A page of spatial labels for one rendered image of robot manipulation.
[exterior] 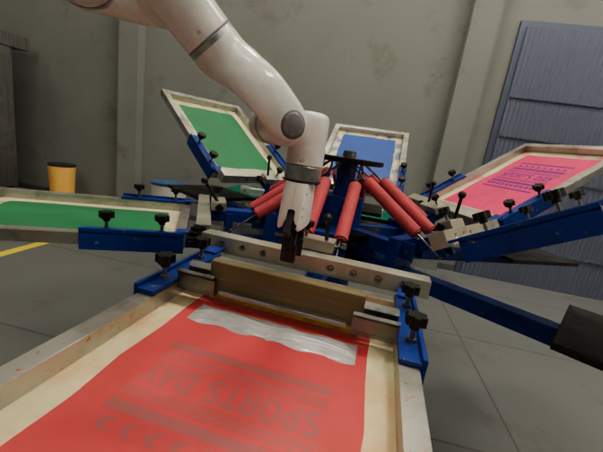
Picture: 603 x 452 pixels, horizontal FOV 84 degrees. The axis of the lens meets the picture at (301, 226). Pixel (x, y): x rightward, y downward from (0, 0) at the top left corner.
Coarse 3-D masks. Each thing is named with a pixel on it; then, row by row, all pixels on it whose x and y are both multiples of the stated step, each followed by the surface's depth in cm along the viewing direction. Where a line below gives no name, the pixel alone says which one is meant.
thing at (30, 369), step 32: (352, 288) 90; (96, 320) 59; (128, 320) 64; (32, 352) 49; (64, 352) 51; (0, 384) 43; (32, 384) 47; (416, 384) 55; (416, 416) 48; (416, 448) 43
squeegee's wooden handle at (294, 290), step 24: (216, 264) 76; (240, 264) 76; (216, 288) 77; (240, 288) 76; (264, 288) 74; (288, 288) 73; (312, 288) 72; (336, 288) 71; (336, 312) 71; (360, 312) 70
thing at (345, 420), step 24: (336, 336) 72; (360, 336) 73; (264, 360) 61; (288, 360) 62; (312, 360) 63; (360, 360) 65; (336, 384) 57; (360, 384) 58; (336, 408) 52; (360, 408) 53; (336, 432) 47; (360, 432) 48
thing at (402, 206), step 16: (368, 176) 160; (272, 192) 149; (320, 192) 130; (352, 192) 129; (384, 192) 130; (400, 192) 140; (256, 208) 137; (272, 208) 137; (320, 208) 126; (352, 208) 124; (384, 208) 130; (400, 208) 127; (416, 208) 135; (240, 224) 137; (400, 224) 125; (416, 224) 123; (432, 224) 131; (336, 240) 117
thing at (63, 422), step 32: (192, 320) 70; (128, 352) 57; (160, 352) 59; (224, 352) 61; (256, 352) 62; (96, 384) 50; (64, 416) 44; (0, 448) 38; (32, 448) 39; (64, 448) 39; (96, 448) 40; (128, 448) 41
